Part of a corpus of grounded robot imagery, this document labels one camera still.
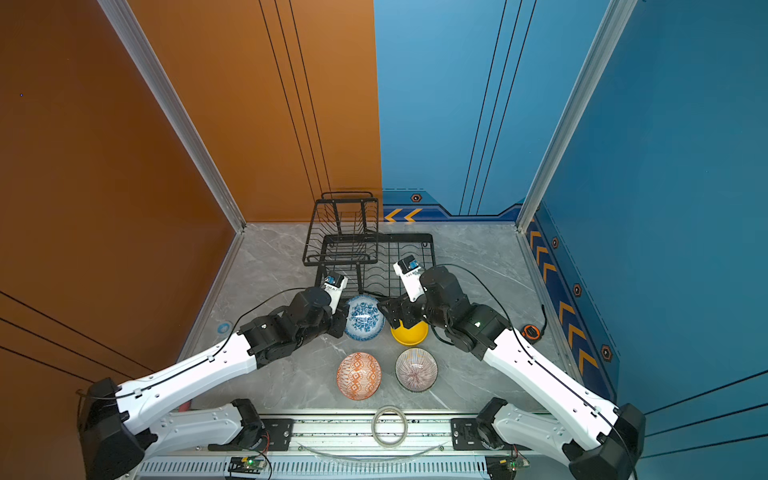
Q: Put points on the yellow bowl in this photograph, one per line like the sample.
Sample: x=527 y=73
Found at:
x=412 y=336

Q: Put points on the right green circuit board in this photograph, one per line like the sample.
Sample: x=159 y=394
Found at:
x=505 y=468

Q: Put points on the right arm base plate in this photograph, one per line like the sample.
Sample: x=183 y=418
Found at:
x=466 y=435

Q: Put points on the blue floral bowl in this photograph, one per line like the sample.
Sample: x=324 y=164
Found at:
x=364 y=320

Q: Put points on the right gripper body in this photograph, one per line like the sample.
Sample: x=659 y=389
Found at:
x=412 y=313

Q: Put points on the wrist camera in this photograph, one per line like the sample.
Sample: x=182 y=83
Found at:
x=409 y=271
x=334 y=284

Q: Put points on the orange patterned bowl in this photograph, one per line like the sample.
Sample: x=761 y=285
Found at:
x=359 y=376

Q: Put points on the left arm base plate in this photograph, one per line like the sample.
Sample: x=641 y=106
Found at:
x=273 y=436

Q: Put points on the clear tape roll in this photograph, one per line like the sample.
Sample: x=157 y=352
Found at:
x=389 y=427

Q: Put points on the pink striped bowl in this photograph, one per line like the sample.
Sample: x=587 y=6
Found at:
x=416 y=370

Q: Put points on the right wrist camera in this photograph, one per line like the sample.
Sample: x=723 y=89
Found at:
x=409 y=271

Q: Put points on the black wire dish rack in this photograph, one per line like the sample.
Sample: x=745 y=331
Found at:
x=344 y=236

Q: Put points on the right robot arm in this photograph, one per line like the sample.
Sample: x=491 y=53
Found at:
x=589 y=434

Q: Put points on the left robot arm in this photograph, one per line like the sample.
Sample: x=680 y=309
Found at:
x=121 y=425

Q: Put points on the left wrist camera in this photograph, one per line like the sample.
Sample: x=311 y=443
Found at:
x=334 y=284

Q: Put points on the green circuit board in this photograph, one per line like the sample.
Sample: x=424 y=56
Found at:
x=505 y=468
x=244 y=466

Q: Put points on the left green circuit board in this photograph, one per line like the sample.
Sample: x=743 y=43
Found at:
x=244 y=466

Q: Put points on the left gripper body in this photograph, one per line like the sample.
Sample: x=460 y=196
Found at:
x=336 y=323

